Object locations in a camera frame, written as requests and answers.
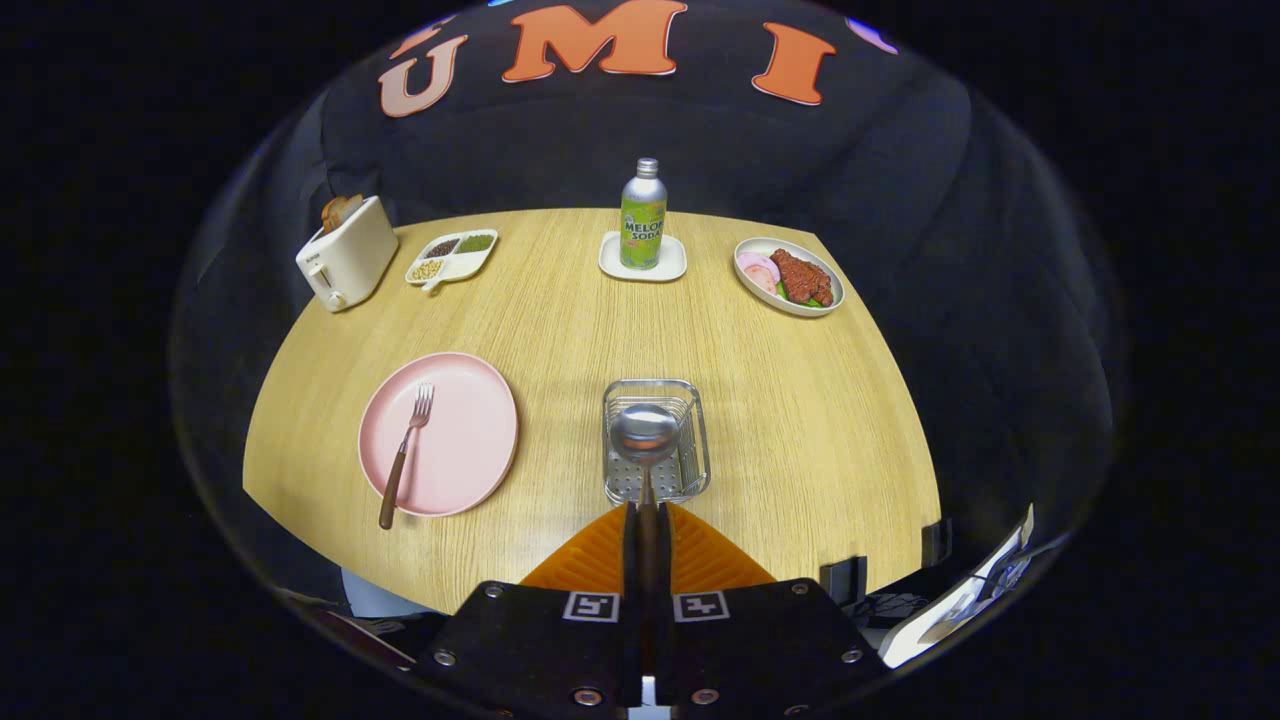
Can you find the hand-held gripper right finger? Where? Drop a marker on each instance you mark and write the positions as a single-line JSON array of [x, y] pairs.
[[760, 640]]

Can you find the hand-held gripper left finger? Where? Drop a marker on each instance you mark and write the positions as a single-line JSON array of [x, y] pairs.
[[540, 640]]

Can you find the black table clamp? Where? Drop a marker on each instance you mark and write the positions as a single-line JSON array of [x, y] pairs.
[[935, 542], [845, 582]]

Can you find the white rounded object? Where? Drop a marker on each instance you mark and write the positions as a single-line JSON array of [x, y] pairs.
[[385, 600]]

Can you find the pink round plate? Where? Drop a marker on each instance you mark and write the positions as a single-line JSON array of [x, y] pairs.
[[465, 440]]

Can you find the white oval food plate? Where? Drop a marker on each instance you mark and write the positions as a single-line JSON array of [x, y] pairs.
[[825, 305]]

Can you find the brown meat piece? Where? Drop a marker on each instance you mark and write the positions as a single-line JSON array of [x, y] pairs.
[[800, 278]]

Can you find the pink ham slice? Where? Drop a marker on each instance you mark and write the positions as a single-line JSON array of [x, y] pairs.
[[757, 270]]

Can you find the white divided dish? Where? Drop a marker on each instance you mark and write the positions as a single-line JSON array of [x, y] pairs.
[[470, 262]]

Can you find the white square coaster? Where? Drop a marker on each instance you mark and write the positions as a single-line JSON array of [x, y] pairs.
[[675, 265]]

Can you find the pile of yellow beans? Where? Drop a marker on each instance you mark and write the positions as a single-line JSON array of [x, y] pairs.
[[427, 270]]

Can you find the pile of green beans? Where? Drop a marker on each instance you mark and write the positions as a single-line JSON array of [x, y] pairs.
[[476, 243]]

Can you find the pile of dark beans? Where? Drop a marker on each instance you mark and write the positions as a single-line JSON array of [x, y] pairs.
[[442, 248]]

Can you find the green soda bottle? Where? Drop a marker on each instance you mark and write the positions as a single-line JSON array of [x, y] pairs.
[[642, 225]]

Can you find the white toaster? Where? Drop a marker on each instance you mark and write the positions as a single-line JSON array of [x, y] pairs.
[[350, 255]]

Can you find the brown toast slice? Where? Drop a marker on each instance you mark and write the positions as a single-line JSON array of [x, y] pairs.
[[350, 207], [331, 213]]

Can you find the black backdrop cloth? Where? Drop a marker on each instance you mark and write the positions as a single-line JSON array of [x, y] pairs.
[[700, 150]]

